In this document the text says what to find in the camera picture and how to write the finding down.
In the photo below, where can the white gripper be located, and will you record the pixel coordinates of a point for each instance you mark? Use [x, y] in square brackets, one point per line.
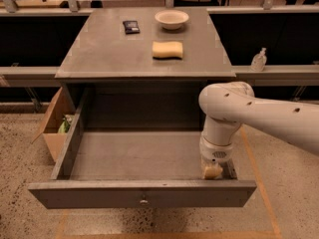
[215, 152]

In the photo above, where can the grey top drawer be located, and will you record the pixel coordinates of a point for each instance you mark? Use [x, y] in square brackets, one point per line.
[134, 149]

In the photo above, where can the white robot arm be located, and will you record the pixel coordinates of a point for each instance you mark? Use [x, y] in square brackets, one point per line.
[228, 106]

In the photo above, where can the grey wooden drawer cabinet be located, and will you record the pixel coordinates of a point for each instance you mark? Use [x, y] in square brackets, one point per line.
[109, 50]

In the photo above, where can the clear sanitizer pump bottle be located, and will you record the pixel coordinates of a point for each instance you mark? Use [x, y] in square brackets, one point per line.
[259, 61]

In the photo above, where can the yellow sponge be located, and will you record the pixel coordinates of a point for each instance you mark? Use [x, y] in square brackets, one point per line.
[162, 50]

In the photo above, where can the green bag in box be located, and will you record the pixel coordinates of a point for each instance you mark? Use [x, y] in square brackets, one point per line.
[66, 123]

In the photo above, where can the white ceramic bowl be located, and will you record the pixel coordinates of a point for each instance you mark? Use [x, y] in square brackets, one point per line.
[171, 19]

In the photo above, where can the brown cardboard box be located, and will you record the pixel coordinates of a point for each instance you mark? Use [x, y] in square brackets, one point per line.
[49, 128]

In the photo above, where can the black snack packet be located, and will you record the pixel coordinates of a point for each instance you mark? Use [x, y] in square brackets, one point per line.
[131, 27]

